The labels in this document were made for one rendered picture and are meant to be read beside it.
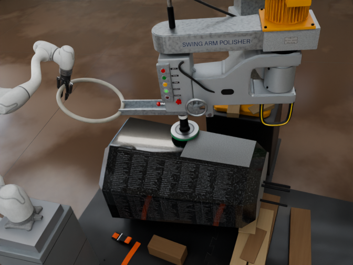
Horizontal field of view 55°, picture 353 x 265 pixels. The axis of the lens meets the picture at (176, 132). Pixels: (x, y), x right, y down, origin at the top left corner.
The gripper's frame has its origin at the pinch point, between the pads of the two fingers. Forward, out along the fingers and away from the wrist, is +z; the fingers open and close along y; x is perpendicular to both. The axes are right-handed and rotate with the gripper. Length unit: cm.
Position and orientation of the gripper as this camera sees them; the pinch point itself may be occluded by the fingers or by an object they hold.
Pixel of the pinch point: (63, 94)
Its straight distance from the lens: 273.4
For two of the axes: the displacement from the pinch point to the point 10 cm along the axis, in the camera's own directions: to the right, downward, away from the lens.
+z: -2.8, 6.9, 6.6
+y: 9.0, 4.4, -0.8
